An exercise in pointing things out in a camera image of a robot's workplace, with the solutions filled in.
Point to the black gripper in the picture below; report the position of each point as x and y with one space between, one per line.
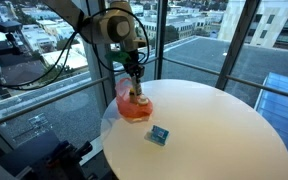
134 69

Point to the orange plastic bag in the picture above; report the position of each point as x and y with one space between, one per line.
130 111

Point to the teal and white box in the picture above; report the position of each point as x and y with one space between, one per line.
158 135

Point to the black and blue equipment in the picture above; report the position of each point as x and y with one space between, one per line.
47 160

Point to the grey metal window rail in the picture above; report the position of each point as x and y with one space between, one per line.
44 103
257 85

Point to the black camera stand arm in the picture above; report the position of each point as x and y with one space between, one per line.
4 50

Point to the black external camera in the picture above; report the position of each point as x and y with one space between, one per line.
8 26

